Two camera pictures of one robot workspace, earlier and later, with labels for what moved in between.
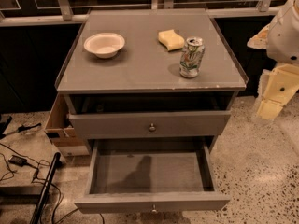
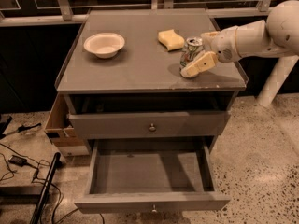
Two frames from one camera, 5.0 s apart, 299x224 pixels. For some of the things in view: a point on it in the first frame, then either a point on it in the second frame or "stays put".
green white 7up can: x=192 y=57 stays put
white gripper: x=284 y=37 to x=224 y=46
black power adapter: x=18 y=161 stays put
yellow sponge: x=171 y=39 stays put
